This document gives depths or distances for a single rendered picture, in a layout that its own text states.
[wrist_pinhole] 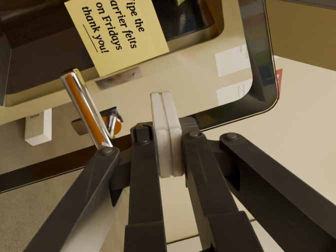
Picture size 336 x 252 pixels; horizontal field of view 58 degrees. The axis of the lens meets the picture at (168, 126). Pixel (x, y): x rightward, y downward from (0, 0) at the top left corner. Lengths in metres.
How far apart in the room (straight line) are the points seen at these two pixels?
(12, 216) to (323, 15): 0.56
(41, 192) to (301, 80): 1.11
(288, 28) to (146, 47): 0.20
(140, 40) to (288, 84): 1.14
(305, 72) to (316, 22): 0.98
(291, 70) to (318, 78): 0.17
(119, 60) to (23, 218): 0.40
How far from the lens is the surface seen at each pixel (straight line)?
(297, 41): 0.44
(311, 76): 1.43
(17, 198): 0.63
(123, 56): 0.32
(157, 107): 0.19
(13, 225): 0.61
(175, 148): 0.16
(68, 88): 0.28
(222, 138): 0.15
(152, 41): 0.31
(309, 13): 0.41
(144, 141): 0.15
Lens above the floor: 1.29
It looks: 6 degrees down
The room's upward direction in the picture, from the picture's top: 73 degrees clockwise
